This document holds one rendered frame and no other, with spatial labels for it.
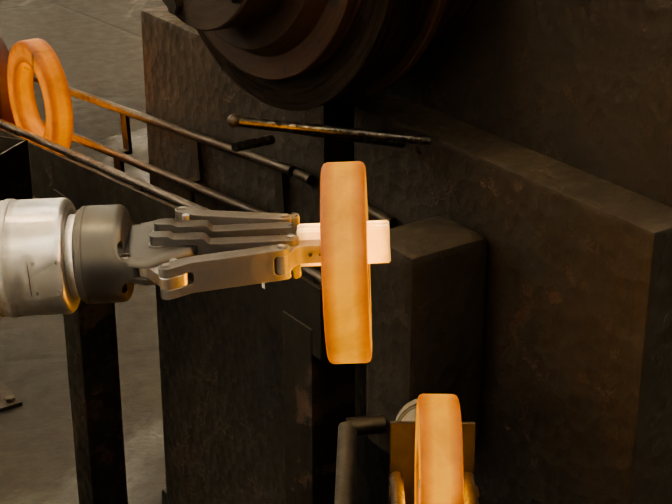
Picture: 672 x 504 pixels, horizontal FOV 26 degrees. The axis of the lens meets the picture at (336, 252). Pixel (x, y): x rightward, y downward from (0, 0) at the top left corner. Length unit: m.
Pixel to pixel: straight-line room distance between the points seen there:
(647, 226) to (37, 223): 0.53
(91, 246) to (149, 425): 1.64
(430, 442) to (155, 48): 0.99
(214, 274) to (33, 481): 1.55
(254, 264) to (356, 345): 0.10
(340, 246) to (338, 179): 0.06
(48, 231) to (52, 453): 1.59
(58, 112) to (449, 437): 1.17
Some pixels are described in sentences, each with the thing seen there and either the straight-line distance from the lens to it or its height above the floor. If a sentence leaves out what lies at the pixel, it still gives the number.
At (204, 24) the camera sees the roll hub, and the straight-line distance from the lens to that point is 1.48.
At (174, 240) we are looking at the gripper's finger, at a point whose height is 0.93.
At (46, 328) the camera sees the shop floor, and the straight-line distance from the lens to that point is 3.11.
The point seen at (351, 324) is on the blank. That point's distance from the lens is 1.05.
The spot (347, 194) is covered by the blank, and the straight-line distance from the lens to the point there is 1.06.
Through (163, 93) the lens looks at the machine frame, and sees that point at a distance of 2.00.
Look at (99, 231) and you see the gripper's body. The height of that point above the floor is 0.94.
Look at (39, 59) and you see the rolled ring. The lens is 2.19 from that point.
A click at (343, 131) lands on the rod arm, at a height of 0.88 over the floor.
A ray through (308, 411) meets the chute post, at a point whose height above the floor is 0.55.
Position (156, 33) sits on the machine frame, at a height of 0.85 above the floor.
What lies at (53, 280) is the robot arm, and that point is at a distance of 1.09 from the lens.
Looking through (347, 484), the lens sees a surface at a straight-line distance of 1.44.
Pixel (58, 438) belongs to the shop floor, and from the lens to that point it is 2.70.
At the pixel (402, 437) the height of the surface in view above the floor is 0.71.
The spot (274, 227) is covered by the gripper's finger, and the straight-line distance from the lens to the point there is 1.11.
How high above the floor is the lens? 1.35
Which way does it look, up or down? 23 degrees down
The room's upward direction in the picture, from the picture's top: straight up
